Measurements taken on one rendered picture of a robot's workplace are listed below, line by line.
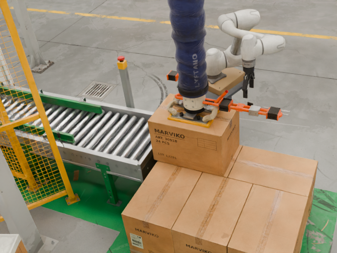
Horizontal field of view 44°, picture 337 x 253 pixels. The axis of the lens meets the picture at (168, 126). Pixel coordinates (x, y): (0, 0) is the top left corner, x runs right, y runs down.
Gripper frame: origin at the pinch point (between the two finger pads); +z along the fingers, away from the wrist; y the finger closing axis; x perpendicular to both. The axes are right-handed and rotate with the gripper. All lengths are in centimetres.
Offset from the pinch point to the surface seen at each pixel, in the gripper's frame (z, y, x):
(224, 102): 12.2, 0.8, -17.6
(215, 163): 54, 21, -18
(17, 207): 65, 106, -145
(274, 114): 11.6, 5.0, 20.0
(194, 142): 39, 22, -34
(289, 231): 67, 54, 45
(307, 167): 67, -11, 43
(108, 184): 96, 38, -115
